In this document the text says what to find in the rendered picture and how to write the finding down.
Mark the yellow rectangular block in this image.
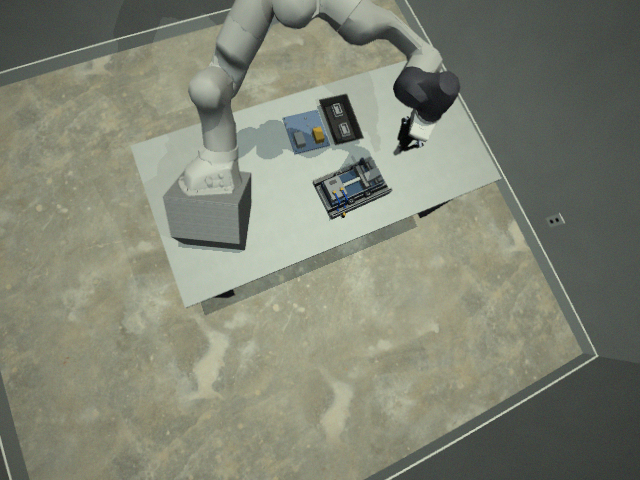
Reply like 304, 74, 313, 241
312, 127, 325, 144

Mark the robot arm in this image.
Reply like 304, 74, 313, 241
178, 0, 460, 196

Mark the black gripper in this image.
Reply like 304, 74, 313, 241
393, 116, 424, 156

